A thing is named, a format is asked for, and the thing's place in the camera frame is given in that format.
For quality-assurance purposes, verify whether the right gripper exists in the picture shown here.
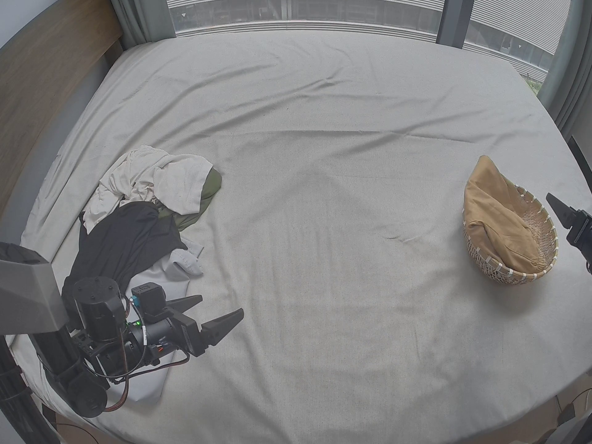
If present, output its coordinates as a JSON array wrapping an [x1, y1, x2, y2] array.
[[546, 192, 592, 249]]

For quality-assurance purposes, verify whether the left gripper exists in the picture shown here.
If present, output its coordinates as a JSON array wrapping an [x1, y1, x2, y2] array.
[[138, 294, 245, 363]]

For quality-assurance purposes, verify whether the round woven basket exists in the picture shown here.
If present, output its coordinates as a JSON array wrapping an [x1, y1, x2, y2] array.
[[462, 174, 560, 286]]

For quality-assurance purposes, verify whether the pale grey garment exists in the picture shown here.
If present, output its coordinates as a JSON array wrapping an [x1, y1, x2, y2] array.
[[121, 235, 205, 404]]

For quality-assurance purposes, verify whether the tan garment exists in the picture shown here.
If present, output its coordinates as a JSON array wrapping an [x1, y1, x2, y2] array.
[[464, 155, 543, 273]]

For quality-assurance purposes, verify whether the black garment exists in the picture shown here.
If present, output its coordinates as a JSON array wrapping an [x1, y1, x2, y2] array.
[[61, 201, 189, 305]]

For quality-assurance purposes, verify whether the olive green garment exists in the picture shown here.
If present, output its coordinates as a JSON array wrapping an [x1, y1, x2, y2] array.
[[155, 166, 223, 240]]

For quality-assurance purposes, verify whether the cream garment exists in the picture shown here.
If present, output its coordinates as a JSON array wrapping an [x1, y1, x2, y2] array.
[[83, 145, 215, 233]]

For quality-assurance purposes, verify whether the bed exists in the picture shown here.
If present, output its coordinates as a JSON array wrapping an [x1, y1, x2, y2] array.
[[0, 0, 592, 444]]

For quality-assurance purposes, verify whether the grey-green curtain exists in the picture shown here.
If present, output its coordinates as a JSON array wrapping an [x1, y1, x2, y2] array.
[[536, 0, 592, 143], [98, 0, 177, 49]]

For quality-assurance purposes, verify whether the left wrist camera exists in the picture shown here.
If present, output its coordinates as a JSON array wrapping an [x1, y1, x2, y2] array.
[[131, 282, 170, 323]]

